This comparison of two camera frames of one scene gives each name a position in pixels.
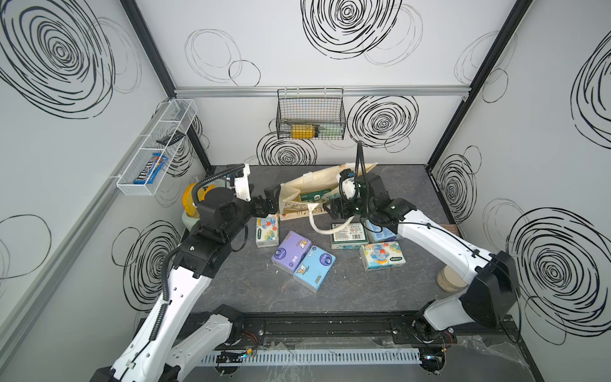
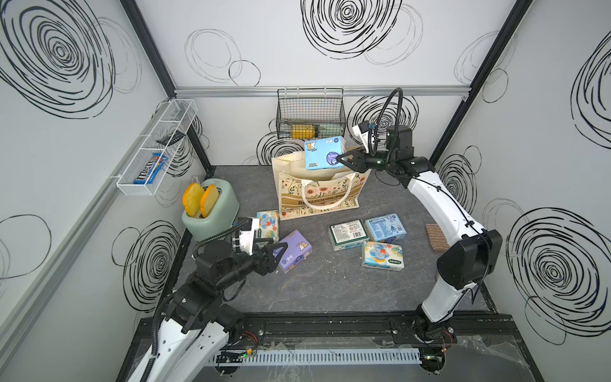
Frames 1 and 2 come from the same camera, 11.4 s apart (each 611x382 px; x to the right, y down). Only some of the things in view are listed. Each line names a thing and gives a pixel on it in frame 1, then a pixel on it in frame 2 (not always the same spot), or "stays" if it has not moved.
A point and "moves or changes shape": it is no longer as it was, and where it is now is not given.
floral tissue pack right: (380, 255) stays
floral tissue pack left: (267, 229) stays
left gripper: (270, 204) → (269, 263)
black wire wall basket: (310, 114) stays
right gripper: (336, 208) → (360, 161)
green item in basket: (330, 130) stays
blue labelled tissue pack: (375, 233) stays
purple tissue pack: (291, 251) stays
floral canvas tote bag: (303, 196) moves or changes shape
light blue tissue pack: (314, 268) → (323, 153)
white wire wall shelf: (148, 168) stays
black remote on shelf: (172, 138) stays
